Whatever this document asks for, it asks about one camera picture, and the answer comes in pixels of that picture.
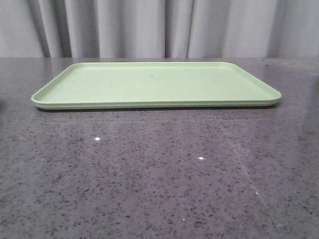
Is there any light green rectangular tray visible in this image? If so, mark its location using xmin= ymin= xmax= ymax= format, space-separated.
xmin=31 ymin=62 xmax=281 ymax=110

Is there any grey pleated curtain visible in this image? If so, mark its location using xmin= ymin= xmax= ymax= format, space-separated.
xmin=0 ymin=0 xmax=319 ymax=58

